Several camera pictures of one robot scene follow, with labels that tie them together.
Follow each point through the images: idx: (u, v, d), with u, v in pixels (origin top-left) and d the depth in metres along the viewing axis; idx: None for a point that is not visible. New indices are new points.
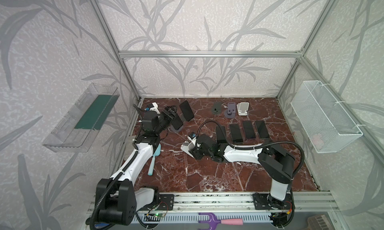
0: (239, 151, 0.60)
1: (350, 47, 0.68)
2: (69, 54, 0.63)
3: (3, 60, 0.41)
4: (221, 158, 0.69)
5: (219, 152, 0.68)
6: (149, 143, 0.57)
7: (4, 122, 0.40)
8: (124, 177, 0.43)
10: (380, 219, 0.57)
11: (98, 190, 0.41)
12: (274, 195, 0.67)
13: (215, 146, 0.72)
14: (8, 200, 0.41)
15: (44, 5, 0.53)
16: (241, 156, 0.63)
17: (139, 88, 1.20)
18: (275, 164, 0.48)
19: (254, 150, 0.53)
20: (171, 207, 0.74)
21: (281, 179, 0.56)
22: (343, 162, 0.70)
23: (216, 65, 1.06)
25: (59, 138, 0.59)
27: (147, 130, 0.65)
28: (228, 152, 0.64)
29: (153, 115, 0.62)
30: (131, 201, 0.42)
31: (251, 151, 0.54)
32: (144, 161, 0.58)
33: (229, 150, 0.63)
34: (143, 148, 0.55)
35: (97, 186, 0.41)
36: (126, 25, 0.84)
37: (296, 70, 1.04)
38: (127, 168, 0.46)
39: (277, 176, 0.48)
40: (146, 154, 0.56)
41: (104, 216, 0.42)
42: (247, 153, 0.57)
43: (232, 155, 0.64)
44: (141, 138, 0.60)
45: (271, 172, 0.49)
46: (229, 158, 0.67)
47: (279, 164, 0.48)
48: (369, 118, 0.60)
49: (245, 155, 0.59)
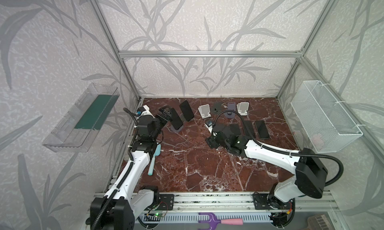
0: (268, 152, 0.53)
1: (350, 47, 0.68)
2: (69, 54, 0.63)
3: (3, 60, 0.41)
4: (239, 150, 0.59)
5: (237, 143, 0.61)
6: (144, 151, 0.55)
7: (3, 122, 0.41)
8: (119, 194, 0.41)
10: (380, 219, 0.57)
11: (93, 210, 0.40)
12: (277, 194, 0.65)
13: (234, 136, 0.66)
14: (8, 200, 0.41)
15: (44, 5, 0.53)
16: (269, 158, 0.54)
17: (139, 88, 1.21)
18: (311, 178, 0.43)
19: (289, 156, 0.47)
20: (171, 207, 0.74)
21: (311, 192, 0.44)
22: (343, 162, 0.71)
23: (216, 65, 1.06)
25: (59, 138, 0.59)
27: (144, 136, 0.62)
28: (253, 148, 0.57)
29: (149, 120, 0.58)
30: (128, 217, 0.41)
31: (285, 155, 0.48)
32: (140, 172, 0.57)
33: (254, 147, 0.56)
34: (138, 157, 0.52)
35: (92, 205, 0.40)
36: (126, 25, 0.84)
37: (296, 70, 1.04)
38: (122, 183, 0.44)
39: (310, 189, 0.47)
40: (142, 164, 0.53)
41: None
42: (279, 157, 0.50)
43: (258, 154, 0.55)
44: (136, 145, 0.57)
45: (301, 183, 0.48)
46: (250, 155, 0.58)
47: (315, 177, 0.44)
48: (369, 118, 0.60)
49: (276, 159, 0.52)
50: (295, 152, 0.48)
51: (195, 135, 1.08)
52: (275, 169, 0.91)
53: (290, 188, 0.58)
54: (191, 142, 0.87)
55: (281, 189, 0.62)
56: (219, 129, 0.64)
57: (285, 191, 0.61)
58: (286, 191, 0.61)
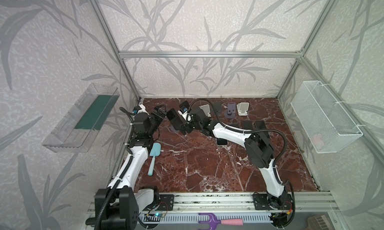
0: (229, 131, 0.64)
1: (350, 47, 0.68)
2: (69, 54, 0.63)
3: (3, 60, 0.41)
4: (209, 131, 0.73)
5: (209, 126, 0.71)
6: (142, 146, 0.56)
7: (3, 122, 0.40)
8: (122, 184, 0.43)
10: (380, 219, 0.57)
11: (98, 201, 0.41)
12: (269, 191, 0.69)
13: (207, 120, 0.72)
14: (8, 201, 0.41)
15: (44, 5, 0.53)
16: (230, 137, 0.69)
17: (139, 88, 1.20)
18: (256, 151, 0.55)
19: (243, 134, 0.58)
20: (171, 207, 0.74)
21: (257, 162, 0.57)
22: (343, 162, 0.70)
23: (216, 65, 1.07)
25: (59, 138, 0.59)
27: (140, 133, 0.64)
28: (218, 129, 0.68)
29: (144, 117, 0.60)
30: (133, 207, 0.42)
31: (240, 133, 0.59)
32: (140, 165, 0.53)
33: (219, 128, 0.68)
34: (137, 151, 0.54)
35: (96, 197, 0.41)
36: (126, 25, 0.84)
37: (296, 70, 1.04)
38: (124, 174, 0.45)
39: (255, 158, 0.58)
40: (142, 158, 0.54)
41: (107, 225, 0.41)
42: (235, 135, 0.62)
43: (222, 133, 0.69)
44: (133, 141, 0.58)
45: (250, 154, 0.59)
46: (217, 135, 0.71)
47: (260, 151, 0.55)
48: (369, 119, 0.60)
49: (233, 137, 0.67)
50: (247, 131, 0.58)
51: (195, 135, 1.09)
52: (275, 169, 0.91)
53: (265, 175, 0.65)
54: (191, 142, 0.87)
55: (266, 181, 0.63)
56: (195, 110, 0.74)
57: (268, 182, 0.66)
58: (267, 180, 0.66)
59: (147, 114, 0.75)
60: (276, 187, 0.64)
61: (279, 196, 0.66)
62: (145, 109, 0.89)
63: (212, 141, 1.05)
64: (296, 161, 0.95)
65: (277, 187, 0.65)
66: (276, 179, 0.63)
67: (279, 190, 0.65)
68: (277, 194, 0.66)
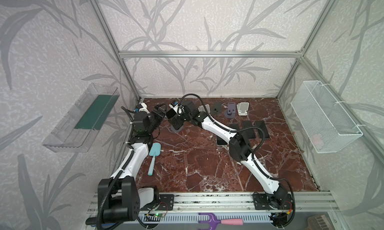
0: (216, 127, 0.72)
1: (350, 47, 0.68)
2: (69, 54, 0.63)
3: (3, 60, 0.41)
4: (197, 122, 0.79)
5: (198, 117, 0.77)
6: (143, 142, 0.58)
7: (3, 122, 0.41)
8: (124, 175, 0.44)
10: (380, 219, 0.57)
11: (101, 190, 0.41)
12: (265, 189, 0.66)
13: (196, 111, 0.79)
14: (8, 201, 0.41)
15: (44, 5, 0.53)
16: (216, 131, 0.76)
17: (139, 87, 1.20)
18: (237, 148, 0.64)
19: (229, 132, 0.66)
20: (171, 207, 0.74)
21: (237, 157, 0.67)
22: (343, 162, 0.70)
23: (216, 65, 1.06)
25: (59, 138, 0.59)
27: (140, 131, 0.66)
28: (206, 123, 0.76)
29: (143, 116, 0.62)
30: (135, 197, 0.42)
31: (226, 131, 0.67)
32: (140, 160, 0.54)
33: (207, 122, 0.75)
34: (138, 147, 0.55)
35: (99, 186, 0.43)
36: (125, 25, 0.84)
37: (296, 70, 1.04)
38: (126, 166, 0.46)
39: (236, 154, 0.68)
40: (142, 153, 0.56)
41: (109, 215, 0.41)
42: (222, 132, 0.70)
43: (209, 127, 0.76)
44: (134, 139, 0.59)
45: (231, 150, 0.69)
46: (205, 127, 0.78)
47: (239, 148, 0.65)
48: (369, 118, 0.60)
49: (220, 132, 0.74)
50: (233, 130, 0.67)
51: (195, 135, 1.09)
52: (275, 168, 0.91)
53: (255, 172, 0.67)
54: (191, 142, 0.87)
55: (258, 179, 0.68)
56: (186, 103, 0.80)
57: (260, 180, 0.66)
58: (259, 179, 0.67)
59: (146, 113, 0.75)
60: (266, 184, 0.68)
61: (274, 193, 0.67)
62: (146, 107, 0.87)
63: (212, 141, 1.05)
64: (295, 161, 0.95)
65: (268, 182, 0.67)
66: (264, 174, 0.67)
67: (272, 187, 0.67)
68: (271, 191, 0.69)
